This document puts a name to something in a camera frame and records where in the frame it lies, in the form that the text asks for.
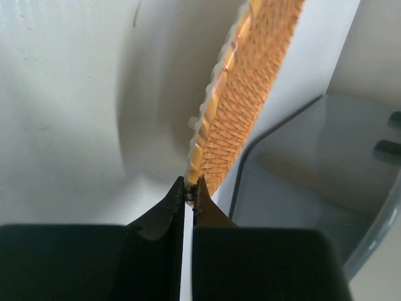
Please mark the grey plastic bin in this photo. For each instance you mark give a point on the grey plastic bin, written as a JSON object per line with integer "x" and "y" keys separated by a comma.
{"x": 333, "y": 166}

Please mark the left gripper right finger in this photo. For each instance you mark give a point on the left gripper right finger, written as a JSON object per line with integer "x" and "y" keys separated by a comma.
{"x": 234, "y": 263}

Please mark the round orange woven tray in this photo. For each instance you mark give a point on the round orange woven tray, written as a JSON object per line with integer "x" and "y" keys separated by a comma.
{"x": 247, "y": 66}

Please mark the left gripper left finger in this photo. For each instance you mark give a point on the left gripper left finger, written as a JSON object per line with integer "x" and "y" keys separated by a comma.
{"x": 138, "y": 261}

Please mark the square bamboo mat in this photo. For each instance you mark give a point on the square bamboo mat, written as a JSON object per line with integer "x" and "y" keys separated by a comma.
{"x": 309, "y": 179}

